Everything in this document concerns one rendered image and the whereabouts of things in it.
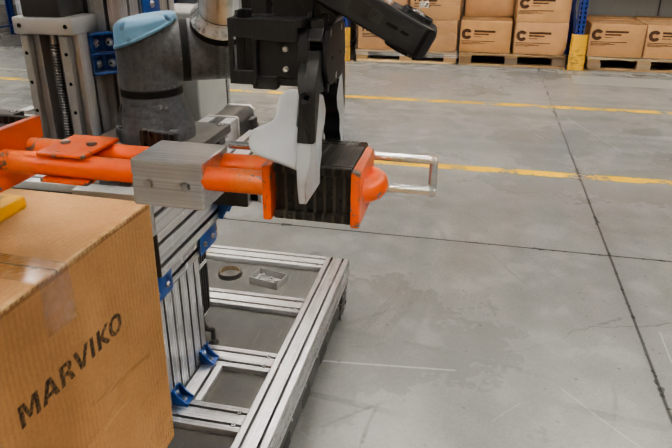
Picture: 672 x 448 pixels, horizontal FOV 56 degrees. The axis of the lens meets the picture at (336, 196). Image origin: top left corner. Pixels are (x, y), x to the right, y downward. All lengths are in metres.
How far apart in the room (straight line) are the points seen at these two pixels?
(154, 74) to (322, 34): 0.74
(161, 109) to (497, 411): 1.46
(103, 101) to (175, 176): 0.91
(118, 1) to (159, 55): 0.25
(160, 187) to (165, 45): 0.64
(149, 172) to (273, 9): 0.18
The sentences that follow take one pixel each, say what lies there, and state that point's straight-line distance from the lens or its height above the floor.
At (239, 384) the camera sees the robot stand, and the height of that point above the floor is 0.21.
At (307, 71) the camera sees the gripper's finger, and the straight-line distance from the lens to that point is 0.49.
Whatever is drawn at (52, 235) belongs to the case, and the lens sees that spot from 0.82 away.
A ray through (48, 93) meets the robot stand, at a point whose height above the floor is 1.09.
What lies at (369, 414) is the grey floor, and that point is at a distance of 2.12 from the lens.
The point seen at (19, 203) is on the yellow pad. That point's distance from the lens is 0.90.
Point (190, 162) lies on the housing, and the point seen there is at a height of 1.22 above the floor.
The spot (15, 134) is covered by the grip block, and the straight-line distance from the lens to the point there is 0.69.
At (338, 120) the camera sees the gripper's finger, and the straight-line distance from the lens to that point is 0.58.
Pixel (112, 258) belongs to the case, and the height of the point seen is 1.04.
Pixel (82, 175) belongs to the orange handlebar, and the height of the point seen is 1.20.
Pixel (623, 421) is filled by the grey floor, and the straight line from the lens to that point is 2.27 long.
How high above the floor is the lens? 1.40
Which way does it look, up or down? 22 degrees down
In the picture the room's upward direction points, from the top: straight up
